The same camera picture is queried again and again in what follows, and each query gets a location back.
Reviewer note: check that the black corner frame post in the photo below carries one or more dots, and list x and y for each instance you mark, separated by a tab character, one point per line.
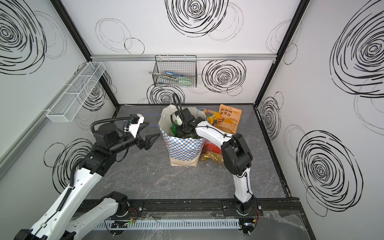
66	19

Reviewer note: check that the aluminium wall rail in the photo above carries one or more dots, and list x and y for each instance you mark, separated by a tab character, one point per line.
182	57

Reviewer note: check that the red gold snack bag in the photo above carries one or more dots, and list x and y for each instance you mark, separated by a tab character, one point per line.
212	152

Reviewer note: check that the green pouch in basket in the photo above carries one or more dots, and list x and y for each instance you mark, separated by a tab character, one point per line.
184	81

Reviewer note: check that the black wire wall basket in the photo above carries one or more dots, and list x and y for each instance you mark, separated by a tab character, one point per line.
181	68

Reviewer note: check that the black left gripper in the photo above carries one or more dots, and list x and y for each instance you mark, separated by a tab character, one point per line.
140	142

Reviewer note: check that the clear acrylic wall shelf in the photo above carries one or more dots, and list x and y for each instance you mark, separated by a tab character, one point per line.
76	93

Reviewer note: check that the right black corner post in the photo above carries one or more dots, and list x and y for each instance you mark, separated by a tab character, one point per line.
303	4

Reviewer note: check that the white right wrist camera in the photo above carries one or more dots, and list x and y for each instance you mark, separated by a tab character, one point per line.
176	120

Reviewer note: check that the yellow snack bag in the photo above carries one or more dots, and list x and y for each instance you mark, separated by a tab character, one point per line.
212	117

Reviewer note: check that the orange potato chip bag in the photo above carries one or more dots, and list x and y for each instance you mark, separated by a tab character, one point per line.
229	119

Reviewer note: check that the white slotted cable duct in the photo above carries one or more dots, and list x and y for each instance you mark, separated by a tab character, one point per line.
193	224

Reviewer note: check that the green snack bag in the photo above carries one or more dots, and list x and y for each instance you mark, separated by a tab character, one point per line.
177	132

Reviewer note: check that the blue item in basket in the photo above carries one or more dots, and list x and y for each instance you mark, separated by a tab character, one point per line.
170	73

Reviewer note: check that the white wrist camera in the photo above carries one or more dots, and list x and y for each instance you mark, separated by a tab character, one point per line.
133	124
176	120

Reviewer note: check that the blue checkered paper bag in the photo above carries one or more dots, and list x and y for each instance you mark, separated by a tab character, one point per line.
182	152

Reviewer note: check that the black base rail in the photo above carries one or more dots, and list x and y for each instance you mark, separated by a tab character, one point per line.
215	207

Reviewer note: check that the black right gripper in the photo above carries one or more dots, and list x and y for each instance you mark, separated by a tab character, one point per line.
183	128

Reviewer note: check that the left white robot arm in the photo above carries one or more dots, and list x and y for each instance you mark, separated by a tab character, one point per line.
112	136

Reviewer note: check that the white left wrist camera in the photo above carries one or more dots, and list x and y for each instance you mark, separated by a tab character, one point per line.
133	124

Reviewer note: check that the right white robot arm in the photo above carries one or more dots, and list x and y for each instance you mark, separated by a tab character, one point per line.
236	154

